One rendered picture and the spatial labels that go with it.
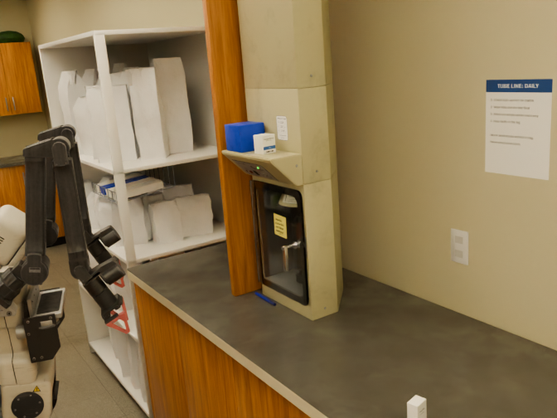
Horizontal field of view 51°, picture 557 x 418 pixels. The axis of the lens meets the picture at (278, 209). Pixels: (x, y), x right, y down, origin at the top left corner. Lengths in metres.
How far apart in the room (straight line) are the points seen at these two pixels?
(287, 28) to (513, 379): 1.18
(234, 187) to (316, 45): 0.62
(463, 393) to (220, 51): 1.33
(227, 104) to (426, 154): 0.71
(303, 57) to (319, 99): 0.14
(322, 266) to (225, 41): 0.85
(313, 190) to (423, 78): 0.52
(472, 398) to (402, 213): 0.80
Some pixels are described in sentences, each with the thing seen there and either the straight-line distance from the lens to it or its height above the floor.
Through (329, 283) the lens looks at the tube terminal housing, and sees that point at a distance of 2.02.
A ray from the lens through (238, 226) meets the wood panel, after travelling 2.20.
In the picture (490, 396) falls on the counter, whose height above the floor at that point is 0.94.
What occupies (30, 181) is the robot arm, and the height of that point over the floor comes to 1.51.
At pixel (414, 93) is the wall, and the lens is 2.07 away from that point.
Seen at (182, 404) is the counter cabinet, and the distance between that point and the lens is 2.62.
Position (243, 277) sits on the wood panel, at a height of 1.01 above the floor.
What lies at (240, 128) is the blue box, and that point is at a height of 1.59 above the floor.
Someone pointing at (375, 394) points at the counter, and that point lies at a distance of 1.63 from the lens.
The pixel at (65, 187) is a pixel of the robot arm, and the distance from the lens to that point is 1.88.
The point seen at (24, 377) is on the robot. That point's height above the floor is 0.83.
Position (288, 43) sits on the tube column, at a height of 1.85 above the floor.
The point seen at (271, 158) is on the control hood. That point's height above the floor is 1.51.
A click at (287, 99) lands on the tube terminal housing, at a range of 1.89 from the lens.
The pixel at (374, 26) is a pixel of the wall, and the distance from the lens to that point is 2.20.
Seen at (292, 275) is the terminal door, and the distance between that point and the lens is 2.03.
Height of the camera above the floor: 1.81
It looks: 14 degrees down
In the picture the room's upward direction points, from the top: 4 degrees counter-clockwise
